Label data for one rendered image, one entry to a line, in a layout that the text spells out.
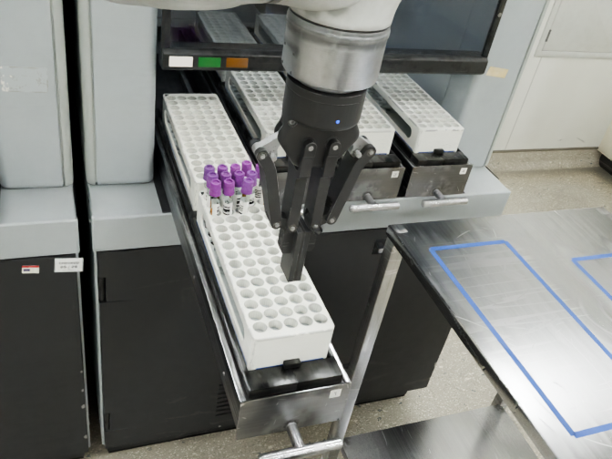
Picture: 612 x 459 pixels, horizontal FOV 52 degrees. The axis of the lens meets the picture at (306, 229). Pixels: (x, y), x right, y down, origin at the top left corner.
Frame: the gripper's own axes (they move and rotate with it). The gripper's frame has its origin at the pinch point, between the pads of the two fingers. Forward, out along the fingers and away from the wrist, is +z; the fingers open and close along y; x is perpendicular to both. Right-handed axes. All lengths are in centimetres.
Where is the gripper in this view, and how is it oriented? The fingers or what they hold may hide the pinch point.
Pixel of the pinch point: (294, 249)
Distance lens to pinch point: 69.6
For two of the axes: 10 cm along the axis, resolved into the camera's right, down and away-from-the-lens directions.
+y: -9.3, 0.7, -3.6
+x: 3.3, 6.0, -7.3
